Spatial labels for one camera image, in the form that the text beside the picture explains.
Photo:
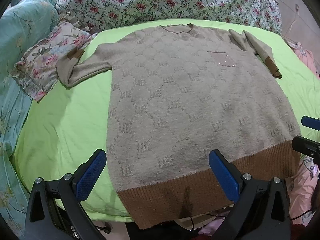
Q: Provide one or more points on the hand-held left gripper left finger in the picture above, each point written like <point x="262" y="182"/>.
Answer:
<point x="91" y="173"/>

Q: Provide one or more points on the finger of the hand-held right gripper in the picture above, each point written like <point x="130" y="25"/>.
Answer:
<point x="306" y="146"/>
<point x="311" y="123"/>

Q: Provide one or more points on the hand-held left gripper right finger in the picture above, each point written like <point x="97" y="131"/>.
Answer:
<point x="223" y="173"/>

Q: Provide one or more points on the beige knit sweater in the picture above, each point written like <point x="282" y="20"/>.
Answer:
<point x="190" y="105"/>

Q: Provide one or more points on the pink printed cloth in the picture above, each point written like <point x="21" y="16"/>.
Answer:
<point x="301" y="185"/>

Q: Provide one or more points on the green bed sheet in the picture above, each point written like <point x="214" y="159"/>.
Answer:
<point x="67" y="130"/>

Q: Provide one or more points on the floral ruffled pillow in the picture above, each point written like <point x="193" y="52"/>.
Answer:
<point x="47" y="57"/>

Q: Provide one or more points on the teal floral blanket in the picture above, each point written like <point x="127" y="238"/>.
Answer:
<point x="17" y="42"/>

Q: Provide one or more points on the floral quilt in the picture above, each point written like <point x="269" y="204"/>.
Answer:
<point x="162" y="2"/>

